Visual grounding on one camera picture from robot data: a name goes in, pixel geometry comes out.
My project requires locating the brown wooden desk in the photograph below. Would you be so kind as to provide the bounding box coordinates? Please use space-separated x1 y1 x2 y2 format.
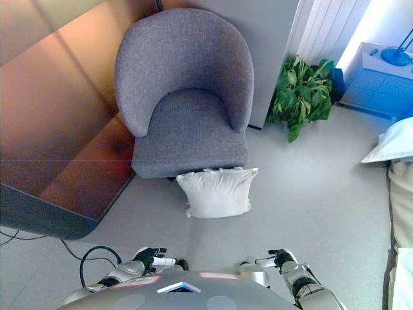
0 0 162 242

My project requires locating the light blue bed pillow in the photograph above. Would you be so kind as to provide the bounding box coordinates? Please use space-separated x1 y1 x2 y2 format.
360 116 413 164

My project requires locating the thin black floor cable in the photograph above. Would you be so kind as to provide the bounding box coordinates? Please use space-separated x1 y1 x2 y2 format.
0 225 83 261

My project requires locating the blue desk lamp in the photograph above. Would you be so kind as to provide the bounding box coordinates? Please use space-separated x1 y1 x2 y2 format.
380 25 413 67

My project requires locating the white ribbed curtain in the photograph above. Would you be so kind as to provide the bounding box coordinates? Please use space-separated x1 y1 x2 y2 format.
287 0 372 69

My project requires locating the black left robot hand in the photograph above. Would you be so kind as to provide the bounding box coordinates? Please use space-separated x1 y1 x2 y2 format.
134 247 177 274

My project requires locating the green leafy houseplant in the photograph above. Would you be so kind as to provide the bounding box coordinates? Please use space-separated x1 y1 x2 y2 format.
265 55 336 143

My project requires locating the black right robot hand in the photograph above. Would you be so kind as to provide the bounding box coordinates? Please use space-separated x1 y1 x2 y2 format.
254 248 298 271

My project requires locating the grey robot torso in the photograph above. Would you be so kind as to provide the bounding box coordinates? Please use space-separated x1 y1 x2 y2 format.
59 270 301 310

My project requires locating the white square pillow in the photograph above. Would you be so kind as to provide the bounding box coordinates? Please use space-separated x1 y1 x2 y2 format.
176 166 259 219

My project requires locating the grey fabric armchair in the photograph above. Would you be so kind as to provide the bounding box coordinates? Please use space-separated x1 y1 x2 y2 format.
114 8 254 180

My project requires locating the dark plant pot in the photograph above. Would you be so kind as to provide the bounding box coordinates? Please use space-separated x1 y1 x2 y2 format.
330 67 345 105

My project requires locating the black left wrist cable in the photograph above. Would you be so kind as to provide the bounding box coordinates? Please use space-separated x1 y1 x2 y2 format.
79 245 122 289

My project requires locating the white drawer nightstand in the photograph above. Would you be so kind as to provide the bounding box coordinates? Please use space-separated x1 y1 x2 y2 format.
337 41 413 122

